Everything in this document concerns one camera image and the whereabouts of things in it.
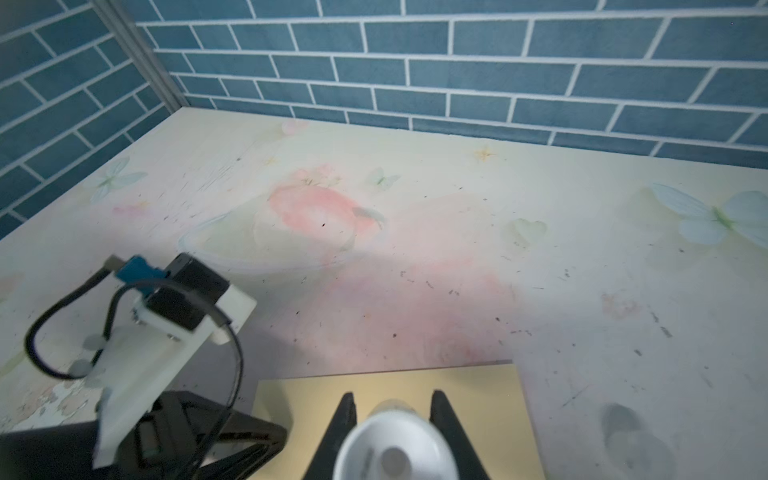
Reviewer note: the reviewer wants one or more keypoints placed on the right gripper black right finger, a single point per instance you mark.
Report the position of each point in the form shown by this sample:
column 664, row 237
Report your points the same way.
column 444, row 418

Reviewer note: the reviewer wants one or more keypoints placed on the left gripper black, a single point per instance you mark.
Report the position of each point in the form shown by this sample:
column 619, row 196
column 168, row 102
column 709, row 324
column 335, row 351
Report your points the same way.
column 156, row 448

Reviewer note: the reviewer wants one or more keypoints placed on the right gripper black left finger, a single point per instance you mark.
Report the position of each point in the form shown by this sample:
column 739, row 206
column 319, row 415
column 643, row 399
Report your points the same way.
column 343, row 421

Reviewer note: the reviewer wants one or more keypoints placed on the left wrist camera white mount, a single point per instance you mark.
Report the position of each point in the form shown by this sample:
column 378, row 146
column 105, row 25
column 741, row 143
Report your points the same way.
column 177, row 310

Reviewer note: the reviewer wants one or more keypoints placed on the white glue stick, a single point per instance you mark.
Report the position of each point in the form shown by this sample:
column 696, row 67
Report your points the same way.
column 395, row 442

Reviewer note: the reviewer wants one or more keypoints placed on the left aluminium corner post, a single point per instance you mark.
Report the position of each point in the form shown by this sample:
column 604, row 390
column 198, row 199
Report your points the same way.
column 134, row 45

